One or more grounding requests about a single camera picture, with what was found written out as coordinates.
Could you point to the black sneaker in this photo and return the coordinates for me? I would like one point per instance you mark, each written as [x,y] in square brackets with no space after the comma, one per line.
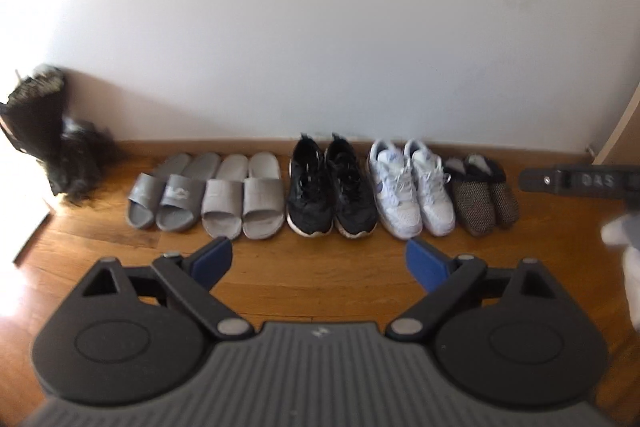
[352,197]
[307,192]

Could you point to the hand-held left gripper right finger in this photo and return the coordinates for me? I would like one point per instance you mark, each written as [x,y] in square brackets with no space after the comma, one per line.
[430,264]

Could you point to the person's right forearm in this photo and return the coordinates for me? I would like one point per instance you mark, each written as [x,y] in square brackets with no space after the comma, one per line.
[632,292]

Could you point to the light grey slide sandal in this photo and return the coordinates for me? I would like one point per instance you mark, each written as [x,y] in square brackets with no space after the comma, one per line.
[222,202]
[262,202]

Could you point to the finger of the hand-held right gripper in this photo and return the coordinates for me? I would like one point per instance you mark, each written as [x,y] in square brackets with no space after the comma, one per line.
[540,180]

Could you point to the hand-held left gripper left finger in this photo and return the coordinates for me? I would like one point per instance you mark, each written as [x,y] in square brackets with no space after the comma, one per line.
[212,262]

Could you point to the dark grey slide sandal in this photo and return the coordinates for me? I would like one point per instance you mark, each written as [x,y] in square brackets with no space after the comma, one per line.
[145,197]
[177,202]

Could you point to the houndstooth house slipper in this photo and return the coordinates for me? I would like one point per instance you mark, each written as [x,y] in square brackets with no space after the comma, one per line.
[475,207]
[505,202]

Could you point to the white sneaker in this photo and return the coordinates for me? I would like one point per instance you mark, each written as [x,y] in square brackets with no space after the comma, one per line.
[397,202]
[435,202]

